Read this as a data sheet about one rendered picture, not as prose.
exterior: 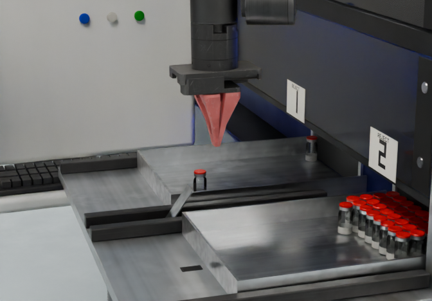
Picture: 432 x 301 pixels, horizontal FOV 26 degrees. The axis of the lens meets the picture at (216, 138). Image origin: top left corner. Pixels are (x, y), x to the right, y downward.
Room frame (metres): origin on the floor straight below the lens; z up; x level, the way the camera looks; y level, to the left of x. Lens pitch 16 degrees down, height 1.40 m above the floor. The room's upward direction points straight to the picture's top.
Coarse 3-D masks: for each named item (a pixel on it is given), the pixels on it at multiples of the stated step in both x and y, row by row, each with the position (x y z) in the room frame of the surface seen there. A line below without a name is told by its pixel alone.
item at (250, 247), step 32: (384, 192) 1.42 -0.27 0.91; (192, 224) 1.27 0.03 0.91; (224, 224) 1.34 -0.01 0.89; (256, 224) 1.35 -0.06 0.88; (288, 224) 1.36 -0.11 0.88; (320, 224) 1.36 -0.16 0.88; (224, 256) 1.23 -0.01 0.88; (256, 256) 1.23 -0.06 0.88; (288, 256) 1.23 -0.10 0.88; (320, 256) 1.23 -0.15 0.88; (352, 256) 1.23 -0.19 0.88; (384, 256) 1.23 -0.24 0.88; (416, 256) 1.15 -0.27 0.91; (224, 288) 1.12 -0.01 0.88; (256, 288) 1.08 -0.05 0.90
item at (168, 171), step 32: (160, 160) 1.66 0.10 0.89; (192, 160) 1.68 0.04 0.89; (224, 160) 1.69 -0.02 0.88; (256, 160) 1.69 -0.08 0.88; (288, 160) 1.69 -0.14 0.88; (160, 192) 1.47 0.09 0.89; (192, 192) 1.41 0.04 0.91; (224, 192) 1.43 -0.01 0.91; (256, 192) 1.44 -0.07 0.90; (288, 192) 1.46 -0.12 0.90; (352, 192) 1.49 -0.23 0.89
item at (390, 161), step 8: (376, 136) 1.30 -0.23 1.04; (384, 136) 1.27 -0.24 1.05; (376, 144) 1.29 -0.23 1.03; (392, 144) 1.25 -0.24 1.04; (376, 152) 1.29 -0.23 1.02; (392, 152) 1.25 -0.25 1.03; (376, 160) 1.29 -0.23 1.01; (384, 160) 1.27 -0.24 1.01; (392, 160) 1.25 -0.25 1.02; (376, 168) 1.29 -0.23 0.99; (392, 168) 1.24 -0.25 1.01; (392, 176) 1.24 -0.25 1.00
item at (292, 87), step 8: (288, 80) 1.64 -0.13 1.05; (288, 88) 1.63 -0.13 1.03; (296, 88) 1.60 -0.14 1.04; (288, 96) 1.63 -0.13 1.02; (304, 96) 1.56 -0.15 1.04; (288, 104) 1.63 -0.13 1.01; (304, 104) 1.56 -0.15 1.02; (288, 112) 1.63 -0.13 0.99; (304, 112) 1.56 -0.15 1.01; (304, 120) 1.56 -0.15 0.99
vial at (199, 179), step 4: (196, 176) 1.48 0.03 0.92; (200, 176) 1.47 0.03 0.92; (204, 176) 1.48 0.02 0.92; (196, 180) 1.48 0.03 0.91; (200, 180) 1.47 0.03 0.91; (204, 180) 1.48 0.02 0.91; (196, 184) 1.48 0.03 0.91; (200, 184) 1.47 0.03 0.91; (204, 184) 1.48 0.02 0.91; (200, 188) 1.47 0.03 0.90; (204, 188) 1.48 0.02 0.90
